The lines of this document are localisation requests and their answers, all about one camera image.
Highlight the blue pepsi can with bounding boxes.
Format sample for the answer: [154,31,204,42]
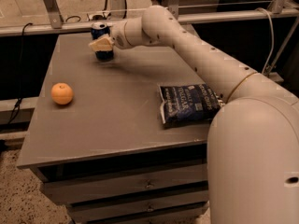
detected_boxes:
[91,22,114,61]

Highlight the black hanging cable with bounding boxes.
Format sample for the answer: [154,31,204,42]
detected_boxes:
[7,22,34,126]

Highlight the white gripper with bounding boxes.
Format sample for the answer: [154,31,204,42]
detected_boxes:
[89,22,126,52]

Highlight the orange fruit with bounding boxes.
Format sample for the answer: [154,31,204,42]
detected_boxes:
[50,83,74,105]

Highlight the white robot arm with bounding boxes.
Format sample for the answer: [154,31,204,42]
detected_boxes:
[90,6,299,224]

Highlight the white cable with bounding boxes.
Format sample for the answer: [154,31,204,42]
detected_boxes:
[255,7,276,77]

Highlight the blue kettle chips bag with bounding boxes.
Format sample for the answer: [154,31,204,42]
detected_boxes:
[159,84,225,124]

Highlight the metal railing bar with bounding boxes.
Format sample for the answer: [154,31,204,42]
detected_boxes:
[0,7,299,37]

